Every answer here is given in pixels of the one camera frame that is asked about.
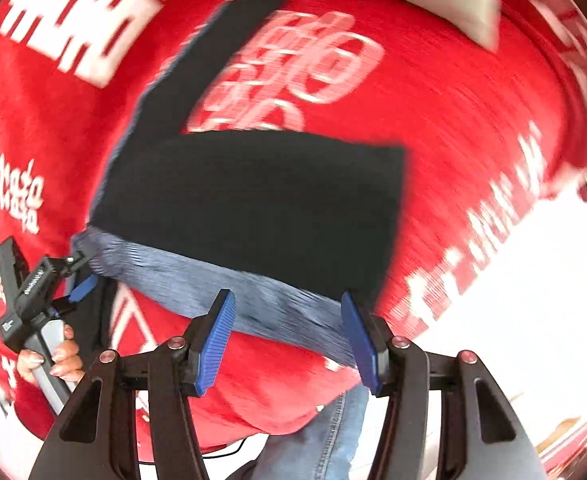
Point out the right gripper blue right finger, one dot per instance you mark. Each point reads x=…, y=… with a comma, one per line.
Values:
x=481, y=435

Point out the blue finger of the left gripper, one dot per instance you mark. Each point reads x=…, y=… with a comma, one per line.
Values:
x=80, y=291

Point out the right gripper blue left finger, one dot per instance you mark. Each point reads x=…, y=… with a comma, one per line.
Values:
x=94, y=437

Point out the black pants with blue trim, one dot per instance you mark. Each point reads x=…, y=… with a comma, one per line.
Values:
x=287, y=220

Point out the person's left hand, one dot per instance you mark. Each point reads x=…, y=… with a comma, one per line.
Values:
x=67, y=364

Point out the person's blue jeans leg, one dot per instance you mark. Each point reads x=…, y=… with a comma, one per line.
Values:
x=321, y=450

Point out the red bedspread with white characters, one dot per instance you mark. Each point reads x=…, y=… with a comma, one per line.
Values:
x=486, y=134

